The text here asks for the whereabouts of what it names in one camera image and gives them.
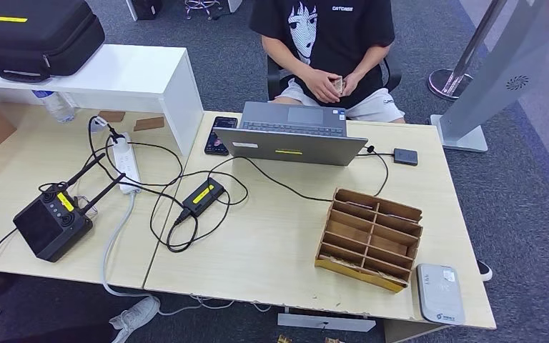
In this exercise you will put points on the person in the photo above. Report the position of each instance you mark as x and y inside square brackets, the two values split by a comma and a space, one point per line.
[336, 47]

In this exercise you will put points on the stack of hotel cards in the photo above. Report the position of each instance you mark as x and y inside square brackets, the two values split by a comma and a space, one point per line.
[339, 86]

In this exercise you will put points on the person's left forearm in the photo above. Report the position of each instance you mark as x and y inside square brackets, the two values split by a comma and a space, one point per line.
[371, 64]

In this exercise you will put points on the grey laptop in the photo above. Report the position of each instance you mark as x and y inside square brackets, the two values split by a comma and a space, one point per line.
[293, 147]

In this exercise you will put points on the white furniture panel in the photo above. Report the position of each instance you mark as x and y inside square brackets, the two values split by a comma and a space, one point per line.
[234, 5]
[131, 10]

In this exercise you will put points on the clear plastic water bottle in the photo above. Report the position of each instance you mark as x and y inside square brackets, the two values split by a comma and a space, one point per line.
[59, 108]

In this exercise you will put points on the grey white card reader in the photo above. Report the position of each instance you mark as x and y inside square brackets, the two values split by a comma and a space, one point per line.
[440, 294]

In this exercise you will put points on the chrome chair base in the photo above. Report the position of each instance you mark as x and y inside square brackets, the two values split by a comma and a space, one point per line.
[202, 5]

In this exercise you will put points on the chrome stanchion post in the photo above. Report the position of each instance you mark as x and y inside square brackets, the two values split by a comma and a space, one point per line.
[449, 83]

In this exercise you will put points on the small black box device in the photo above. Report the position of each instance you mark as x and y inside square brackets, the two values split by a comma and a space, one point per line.
[405, 156]

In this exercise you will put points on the black carrying case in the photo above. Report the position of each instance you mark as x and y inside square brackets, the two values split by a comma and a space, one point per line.
[28, 42]

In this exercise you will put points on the white power strip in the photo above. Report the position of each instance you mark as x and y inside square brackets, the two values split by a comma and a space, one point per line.
[126, 163]

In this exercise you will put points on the white charger plug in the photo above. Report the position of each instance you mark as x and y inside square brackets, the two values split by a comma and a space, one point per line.
[98, 125]

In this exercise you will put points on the white desk shelf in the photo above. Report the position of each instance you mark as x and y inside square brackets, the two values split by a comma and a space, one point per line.
[113, 73]

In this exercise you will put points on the black smartphone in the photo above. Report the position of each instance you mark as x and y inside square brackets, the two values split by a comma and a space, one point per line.
[220, 136]

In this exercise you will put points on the black white shoe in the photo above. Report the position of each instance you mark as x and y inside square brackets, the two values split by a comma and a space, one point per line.
[484, 271]

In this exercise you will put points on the white panel under desk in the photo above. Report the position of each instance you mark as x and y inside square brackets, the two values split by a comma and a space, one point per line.
[326, 323]

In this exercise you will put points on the grey kiosk stand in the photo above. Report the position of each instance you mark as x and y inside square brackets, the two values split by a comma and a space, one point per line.
[502, 71]

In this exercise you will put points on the white sneaker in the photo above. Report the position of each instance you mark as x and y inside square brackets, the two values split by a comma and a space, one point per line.
[135, 316]

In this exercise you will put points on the person's left hand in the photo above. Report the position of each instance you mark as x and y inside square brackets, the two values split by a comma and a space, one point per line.
[352, 83]

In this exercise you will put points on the black power adapter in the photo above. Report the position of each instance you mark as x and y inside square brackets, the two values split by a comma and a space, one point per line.
[203, 196]

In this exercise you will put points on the person's right hand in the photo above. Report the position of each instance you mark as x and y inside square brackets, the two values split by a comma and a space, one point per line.
[324, 87]

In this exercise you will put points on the brown cardboard piece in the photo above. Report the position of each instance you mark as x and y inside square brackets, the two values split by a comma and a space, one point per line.
[111, 116]
[149, 124]

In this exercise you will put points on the clear plastic stand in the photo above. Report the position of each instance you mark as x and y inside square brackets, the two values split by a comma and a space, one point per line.
[87, 208]

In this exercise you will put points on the person's right forearm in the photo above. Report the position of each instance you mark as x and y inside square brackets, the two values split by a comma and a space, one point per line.
[284, 59]

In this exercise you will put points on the black controller with antennas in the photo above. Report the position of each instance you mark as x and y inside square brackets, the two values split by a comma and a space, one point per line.
[52, 229]

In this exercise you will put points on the orange hotel card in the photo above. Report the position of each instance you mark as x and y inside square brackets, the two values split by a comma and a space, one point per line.
[283, 339]
[332, 340]

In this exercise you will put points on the wooden card organizer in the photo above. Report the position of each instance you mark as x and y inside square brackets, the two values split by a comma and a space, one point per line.
[369, 239]

